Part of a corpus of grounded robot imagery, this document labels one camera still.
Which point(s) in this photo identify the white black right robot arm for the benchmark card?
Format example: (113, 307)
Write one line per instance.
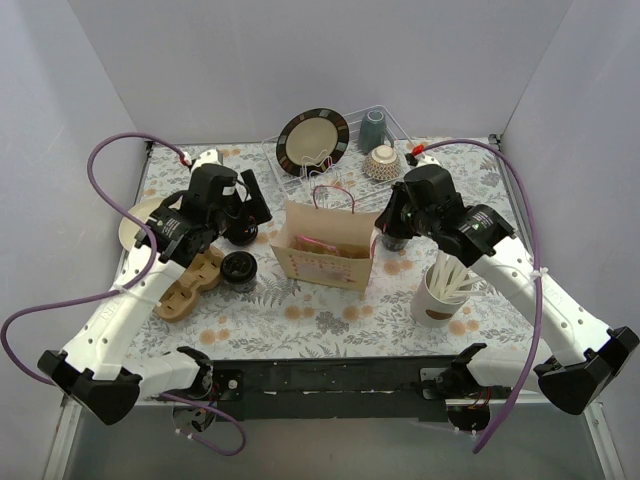
(573, 355)

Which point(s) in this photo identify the cream plate on table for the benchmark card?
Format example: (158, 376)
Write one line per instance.
(129, 229)

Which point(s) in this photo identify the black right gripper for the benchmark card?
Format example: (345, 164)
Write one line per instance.
(391, 220)

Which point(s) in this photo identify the black cup lid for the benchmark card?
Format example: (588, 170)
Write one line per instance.
(239, 267)

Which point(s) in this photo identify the patterned ceramic bowl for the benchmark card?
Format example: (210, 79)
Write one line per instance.
(382, 164)

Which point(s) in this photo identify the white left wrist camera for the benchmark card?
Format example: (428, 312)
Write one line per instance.
(208, 157)

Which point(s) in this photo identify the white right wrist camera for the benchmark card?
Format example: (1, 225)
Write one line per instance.
(421, 159)

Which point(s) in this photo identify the dark translucent takeout cup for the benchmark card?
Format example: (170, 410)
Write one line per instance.
(242, 286)

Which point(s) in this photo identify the paper bag pink handles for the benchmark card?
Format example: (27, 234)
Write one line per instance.
(330, 247)

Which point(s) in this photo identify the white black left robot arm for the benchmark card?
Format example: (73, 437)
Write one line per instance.
(91, 367)

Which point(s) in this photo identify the aluminium frame rail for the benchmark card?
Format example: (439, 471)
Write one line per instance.
(339, 435)

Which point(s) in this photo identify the grey green mug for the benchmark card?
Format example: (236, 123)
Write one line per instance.
(373, 132)

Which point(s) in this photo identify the brown cardboard cup carrier stack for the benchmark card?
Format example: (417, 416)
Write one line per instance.
(203, 274)

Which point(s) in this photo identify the dark rimmed plate in rack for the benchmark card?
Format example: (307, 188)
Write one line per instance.
(312, 141)

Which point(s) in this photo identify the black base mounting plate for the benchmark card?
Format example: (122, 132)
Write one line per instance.
(332, 388)

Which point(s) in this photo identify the white wire dish rack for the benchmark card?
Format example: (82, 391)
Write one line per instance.
(348, 174)

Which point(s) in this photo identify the white cup with stirrers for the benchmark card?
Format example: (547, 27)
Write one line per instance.
(445, 287)

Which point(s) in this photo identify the black plastic lid stack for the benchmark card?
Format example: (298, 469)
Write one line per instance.
(242, 237)

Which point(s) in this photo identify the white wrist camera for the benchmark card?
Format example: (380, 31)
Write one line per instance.
(208, 157)
(421, 159)

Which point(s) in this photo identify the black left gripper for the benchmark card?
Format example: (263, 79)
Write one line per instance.
(248, 215)

